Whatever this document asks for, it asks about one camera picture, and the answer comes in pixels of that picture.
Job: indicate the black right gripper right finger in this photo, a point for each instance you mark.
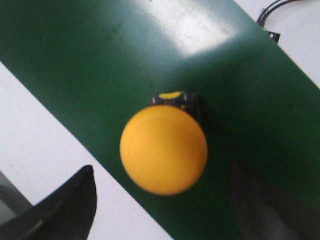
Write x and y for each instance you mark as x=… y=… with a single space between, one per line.
x=263 y=211

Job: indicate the green conveyor belt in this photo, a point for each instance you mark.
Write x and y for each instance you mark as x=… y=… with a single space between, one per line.
x=95 y=63

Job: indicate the small black sensor with cable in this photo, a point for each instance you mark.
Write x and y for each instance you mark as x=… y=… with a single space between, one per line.
x=266 y=12

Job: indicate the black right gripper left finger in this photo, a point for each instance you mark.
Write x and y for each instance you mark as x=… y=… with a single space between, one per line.
x=66 y=214

